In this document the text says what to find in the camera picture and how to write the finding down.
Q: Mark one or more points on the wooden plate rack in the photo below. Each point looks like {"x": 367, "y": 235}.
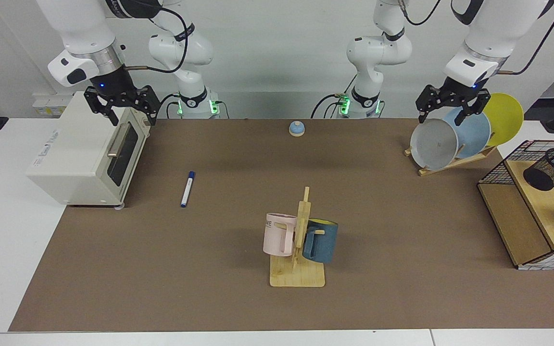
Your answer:
{"x": 455, "y": 163}

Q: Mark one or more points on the light blue plate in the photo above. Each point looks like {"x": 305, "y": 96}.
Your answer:
{"x": 474, "y": 132}

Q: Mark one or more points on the dark blue mug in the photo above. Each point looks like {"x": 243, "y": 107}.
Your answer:
{"x": 322, "y": 242}

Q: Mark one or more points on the pink mug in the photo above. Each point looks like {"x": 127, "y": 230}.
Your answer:
{"x": 277, "y": 235}

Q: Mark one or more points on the pale toaster oven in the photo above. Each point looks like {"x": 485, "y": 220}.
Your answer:
{"x": 75, "y": 154}

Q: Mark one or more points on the yellow plate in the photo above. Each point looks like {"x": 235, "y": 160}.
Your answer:
{"x": 505, "y": 115}

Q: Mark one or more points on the small blue round bell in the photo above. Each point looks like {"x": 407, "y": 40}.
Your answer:
{"x": 296, "y": 129}

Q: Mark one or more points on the white marker with blue cap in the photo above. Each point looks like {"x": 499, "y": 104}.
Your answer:
{"x": 188, "y": 190}

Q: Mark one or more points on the brown table cloth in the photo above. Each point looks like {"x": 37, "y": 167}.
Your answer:
{"x": 209, "y": 269}

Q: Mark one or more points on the black mesh pen holder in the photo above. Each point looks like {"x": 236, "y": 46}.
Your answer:
{"x": 551, "y": 168}

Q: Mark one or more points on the wooden cup stand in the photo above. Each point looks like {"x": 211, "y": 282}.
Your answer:
{"x": 298, "y": 276}

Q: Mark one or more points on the grey plate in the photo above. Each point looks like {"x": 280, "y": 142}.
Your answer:
{"x": 433, "y": 144}

